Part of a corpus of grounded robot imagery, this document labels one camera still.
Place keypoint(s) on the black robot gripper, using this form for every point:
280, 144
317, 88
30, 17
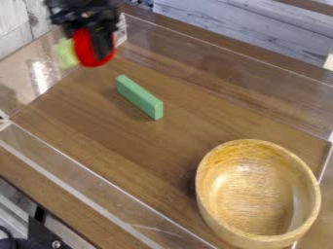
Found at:
95, 14

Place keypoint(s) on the red plush tomato toy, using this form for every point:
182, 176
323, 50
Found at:
78, 51

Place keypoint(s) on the green rectangular block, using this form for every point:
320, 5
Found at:
141, 98

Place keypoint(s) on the wooden bowl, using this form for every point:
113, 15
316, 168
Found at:
257, 194

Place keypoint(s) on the black clamp under table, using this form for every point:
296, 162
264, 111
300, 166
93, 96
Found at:
41, 237

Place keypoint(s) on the clear acrylic tray enclosure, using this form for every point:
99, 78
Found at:
114, 172

